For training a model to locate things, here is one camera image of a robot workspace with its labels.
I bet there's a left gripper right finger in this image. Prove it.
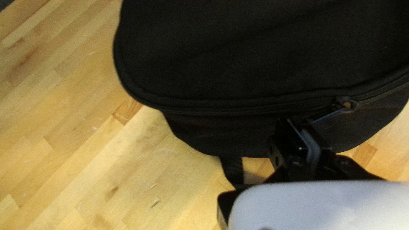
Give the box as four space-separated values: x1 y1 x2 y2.
300 128 385 182

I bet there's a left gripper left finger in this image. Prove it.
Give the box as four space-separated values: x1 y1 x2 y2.
267 118 310 183

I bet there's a black backpack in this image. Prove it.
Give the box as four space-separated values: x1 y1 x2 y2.
113 0 409 189

